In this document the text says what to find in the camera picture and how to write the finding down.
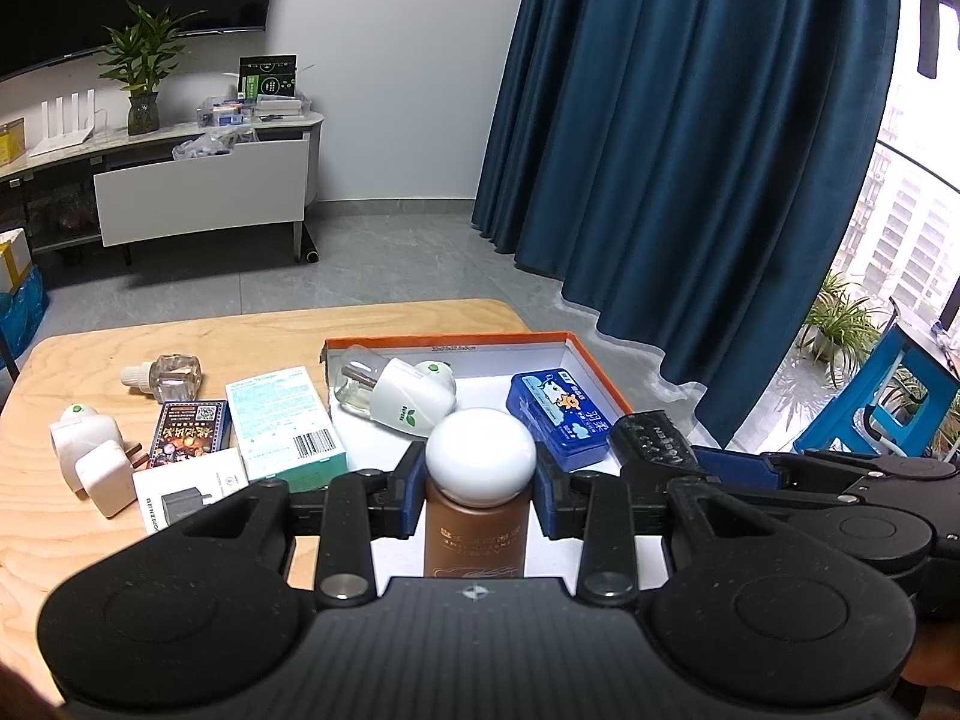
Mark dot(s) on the blue curtain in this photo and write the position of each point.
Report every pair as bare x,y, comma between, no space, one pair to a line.
675,165

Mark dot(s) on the black roll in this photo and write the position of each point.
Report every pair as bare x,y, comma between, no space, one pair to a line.
309,250

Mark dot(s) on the blue plastic bag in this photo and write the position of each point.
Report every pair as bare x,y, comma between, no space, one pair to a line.
22,315

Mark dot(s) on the white mosquito heater with bottle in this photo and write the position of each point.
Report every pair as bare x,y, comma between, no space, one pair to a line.
409,394

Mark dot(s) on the black ribbed device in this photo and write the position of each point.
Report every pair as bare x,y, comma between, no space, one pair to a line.
656,442

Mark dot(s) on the dark playing card box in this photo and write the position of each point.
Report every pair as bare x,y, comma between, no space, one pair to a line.
187,435

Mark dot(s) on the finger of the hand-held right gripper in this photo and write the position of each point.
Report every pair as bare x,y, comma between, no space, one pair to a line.
739,469

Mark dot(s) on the clear glass refill bottle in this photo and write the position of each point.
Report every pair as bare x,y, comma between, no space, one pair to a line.
176,377

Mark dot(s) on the white router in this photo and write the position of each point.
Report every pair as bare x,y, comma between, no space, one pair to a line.
64,127

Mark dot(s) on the white charger adapter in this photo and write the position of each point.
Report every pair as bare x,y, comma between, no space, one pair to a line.
105,476

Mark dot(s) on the clear plastic organizer tray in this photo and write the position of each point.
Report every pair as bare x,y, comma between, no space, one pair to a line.
255,111

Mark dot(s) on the white yellow cardboard box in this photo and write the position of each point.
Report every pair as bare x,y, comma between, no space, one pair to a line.
13,259

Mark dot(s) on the orange white cardboard box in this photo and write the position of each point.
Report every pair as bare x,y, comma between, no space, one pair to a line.
484,382

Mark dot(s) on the white charger carton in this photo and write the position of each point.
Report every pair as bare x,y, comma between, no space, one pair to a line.
191,491

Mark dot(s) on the crumpled clear plastic bag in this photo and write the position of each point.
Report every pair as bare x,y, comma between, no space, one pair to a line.
214,144

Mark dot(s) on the potted bamboo plant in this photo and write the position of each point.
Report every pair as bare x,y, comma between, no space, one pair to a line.
146,60

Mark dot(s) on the blue tin box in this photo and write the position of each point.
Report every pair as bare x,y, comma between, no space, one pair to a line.
566,416

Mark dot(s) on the bronze bottle white cap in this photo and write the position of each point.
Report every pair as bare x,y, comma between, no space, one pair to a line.
480,457

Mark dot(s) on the balcony potted plant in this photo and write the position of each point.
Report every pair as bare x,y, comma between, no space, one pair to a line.
840,322

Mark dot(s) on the mint green carton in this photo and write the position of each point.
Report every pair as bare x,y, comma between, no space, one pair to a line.
285,420

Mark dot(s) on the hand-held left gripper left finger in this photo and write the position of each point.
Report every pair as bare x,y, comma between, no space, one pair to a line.
409,495

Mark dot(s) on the white TV cabinet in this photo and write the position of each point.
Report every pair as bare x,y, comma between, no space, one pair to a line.
202,191

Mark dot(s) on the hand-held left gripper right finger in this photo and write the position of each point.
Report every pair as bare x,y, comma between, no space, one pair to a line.
547,499

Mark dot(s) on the blue stool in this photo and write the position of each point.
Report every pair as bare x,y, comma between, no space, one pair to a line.
900,360

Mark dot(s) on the green black box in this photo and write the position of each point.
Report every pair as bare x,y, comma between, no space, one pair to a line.
266,79

